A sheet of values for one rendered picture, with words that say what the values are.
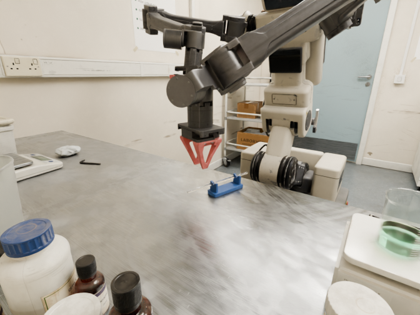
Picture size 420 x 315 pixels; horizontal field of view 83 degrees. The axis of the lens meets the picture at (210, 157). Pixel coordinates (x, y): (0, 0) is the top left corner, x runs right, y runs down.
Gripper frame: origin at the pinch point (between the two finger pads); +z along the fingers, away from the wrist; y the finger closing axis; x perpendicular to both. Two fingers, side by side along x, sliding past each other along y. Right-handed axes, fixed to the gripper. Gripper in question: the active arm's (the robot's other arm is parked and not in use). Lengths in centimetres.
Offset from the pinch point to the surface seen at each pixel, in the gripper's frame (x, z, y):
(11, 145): -39, 5, -66
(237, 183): 11.6, 8.3, 0.9
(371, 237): 3.8, 0.5, 35.4
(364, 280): -2.1, 2.7, 37.4
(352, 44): 273, -51, -98
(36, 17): -20, -45, -111
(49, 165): -29, 7, -42
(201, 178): 7.0, 9.7, -10.1
